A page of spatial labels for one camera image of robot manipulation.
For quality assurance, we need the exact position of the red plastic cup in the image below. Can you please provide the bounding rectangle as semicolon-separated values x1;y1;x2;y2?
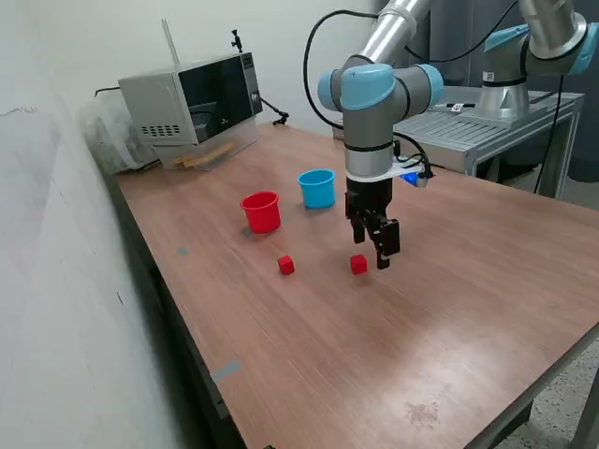
240;190;282;235

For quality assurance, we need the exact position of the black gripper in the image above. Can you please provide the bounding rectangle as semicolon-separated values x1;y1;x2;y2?
344;175;402;271

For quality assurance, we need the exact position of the thin white rod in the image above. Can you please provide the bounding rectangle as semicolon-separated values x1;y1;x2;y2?
161;18;182;66

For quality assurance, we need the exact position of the aluminium robot base stand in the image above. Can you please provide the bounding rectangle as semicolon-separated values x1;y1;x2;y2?
331;84;587;200

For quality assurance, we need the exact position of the thin black hanging cable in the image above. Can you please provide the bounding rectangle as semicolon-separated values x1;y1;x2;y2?
535;73;565;194

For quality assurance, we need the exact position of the long blue-grey tape strip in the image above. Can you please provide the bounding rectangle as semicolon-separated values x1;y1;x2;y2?
209;358;244;384

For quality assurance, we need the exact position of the blue plastic cup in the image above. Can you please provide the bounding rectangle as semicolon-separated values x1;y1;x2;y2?
297;168;337;210

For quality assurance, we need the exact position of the clear plastic container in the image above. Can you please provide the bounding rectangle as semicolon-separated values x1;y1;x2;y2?
150;115;260;174

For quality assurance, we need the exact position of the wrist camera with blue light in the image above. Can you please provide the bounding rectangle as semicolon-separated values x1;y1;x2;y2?
393;158;435;190

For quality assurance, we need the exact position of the silver microwave oven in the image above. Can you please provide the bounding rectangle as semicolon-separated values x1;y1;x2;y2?
117;51;264;148

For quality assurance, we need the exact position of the long light wooden stick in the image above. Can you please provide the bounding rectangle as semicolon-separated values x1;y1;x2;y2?
172;142;235;166

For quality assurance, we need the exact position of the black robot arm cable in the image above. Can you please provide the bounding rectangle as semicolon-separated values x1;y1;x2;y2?
302;0;521;133

